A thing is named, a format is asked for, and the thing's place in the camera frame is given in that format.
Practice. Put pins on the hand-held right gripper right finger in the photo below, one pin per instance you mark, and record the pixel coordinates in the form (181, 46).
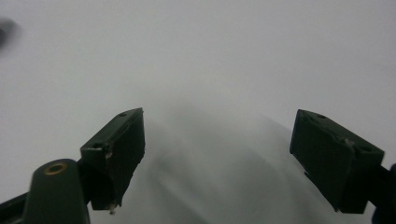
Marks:
(333, 161)

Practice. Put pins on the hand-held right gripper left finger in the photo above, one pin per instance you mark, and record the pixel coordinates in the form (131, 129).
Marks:
(118, 149)

